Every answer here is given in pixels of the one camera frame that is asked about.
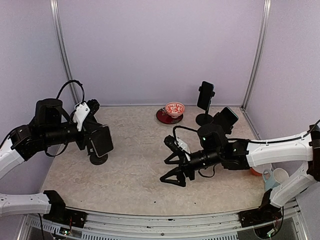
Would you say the aluminium frame post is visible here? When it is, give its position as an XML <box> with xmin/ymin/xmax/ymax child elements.
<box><xmin>49</xmin><ymin>0</ymin><xmax>82</xmax><ymax>108</ymax></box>
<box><xmin>241</xmin><ymin>0</ymin><xmax>272</xmax><ymax>110</ymax></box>

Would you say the black pole stand clamp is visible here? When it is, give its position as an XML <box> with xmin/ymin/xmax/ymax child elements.
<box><xmin>195</xmin><ymin>101</ymin><xmax>213</xmax><ymax>126</ymax></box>

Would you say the folding phone stand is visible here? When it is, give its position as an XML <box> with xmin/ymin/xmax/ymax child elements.
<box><xmin>88</xmin><ymin>136</ymin><xmax>108</xmax><ymax>165</ymax></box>

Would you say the light blue mug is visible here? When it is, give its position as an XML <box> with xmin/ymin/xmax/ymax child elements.
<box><xmin>262</xmin><ymin>169</ymin><xmax>281</xmax><ymax>192</ymax></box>

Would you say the left aluminium frame post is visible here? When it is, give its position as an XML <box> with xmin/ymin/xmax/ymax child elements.
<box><xmin>49</xmin><ymin>0</ymin><xmax>82</xmax><ymax>108</ymax></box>

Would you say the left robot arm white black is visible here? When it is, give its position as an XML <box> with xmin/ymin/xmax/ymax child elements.
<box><xmin>0</xmin><ymin>98</ymin><xmax>113</xmax><ymax>223</ymax></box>

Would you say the black pole stand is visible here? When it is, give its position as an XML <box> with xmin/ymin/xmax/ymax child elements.
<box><xmin>213</xmin><ymin>112</ymin><xmax>233</xmax><ymax>135</ymax></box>

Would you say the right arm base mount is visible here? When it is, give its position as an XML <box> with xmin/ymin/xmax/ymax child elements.
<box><xmin>238</xmin><ymin>190</ymin><xmax>283</xmax><ymax>228</ymax></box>

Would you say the phone pink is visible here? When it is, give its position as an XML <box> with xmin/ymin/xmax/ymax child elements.
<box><xmin>90</xmin><ymin>125</ymin><xmax>114</xmax><ymax>158</ymax></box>

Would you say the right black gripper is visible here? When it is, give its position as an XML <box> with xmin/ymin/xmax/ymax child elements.
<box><xmin>160</xmin><ymin>148</ymin><xmax>223</xmax><ymax>187</ymax></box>

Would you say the phone blue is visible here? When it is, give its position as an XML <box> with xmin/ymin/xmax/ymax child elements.
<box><xmin>212</xmin><ymin>106</ymin><xmax>239</xmax><ymax>133</ymax></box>

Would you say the orange white bowl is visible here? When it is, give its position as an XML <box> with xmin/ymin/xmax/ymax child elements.
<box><xmin>250</xmin><ymin>167</ymin><xmax>262</xmax><ymax>177</ymax></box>

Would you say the right aluminium frame post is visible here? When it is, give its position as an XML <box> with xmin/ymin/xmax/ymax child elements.
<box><xmin>241</xmin><ymin>0</ymin><xmax>272</xmax><ymax>110</ymax></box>

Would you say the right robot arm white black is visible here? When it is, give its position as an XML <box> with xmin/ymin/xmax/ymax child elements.
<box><xmin>160</xmin><ymin>123</ymin><xmax>320</xmax><ymax>222</ymax></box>

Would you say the phone black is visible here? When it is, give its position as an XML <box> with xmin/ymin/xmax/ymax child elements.
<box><xmin>197</xmin><ymin>81</ymin><xmax>215</xmax><ymax>110</ymax></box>

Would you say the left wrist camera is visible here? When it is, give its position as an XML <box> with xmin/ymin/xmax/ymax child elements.
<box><xmin>70</xmin><ymin>99</ymin><xmax>100</xmax><ymax>132</ymax></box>

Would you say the red saucer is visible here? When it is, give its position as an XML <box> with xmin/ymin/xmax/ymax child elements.
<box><xmin>156</xmin><ymin>108</ymin><xmax>184</xmax><ymax>125</ymax></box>

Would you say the front aluminium rail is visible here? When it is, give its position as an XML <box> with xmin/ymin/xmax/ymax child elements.
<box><xmin>17</xmin><ymin>197</ymin><xmax>308</xmax><ymax>240</ymax></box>

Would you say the red patterned teacup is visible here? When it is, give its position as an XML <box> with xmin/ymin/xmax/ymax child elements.
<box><xmin>165</xmin><ymin>102</ymin><xmax>185</xmax><ymax>118</ymax></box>

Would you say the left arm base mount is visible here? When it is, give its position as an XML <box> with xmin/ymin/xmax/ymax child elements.
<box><xmin>43</xmin><ymin>190</ymin><xmax>87</xmax><ymax>229</ymax></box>

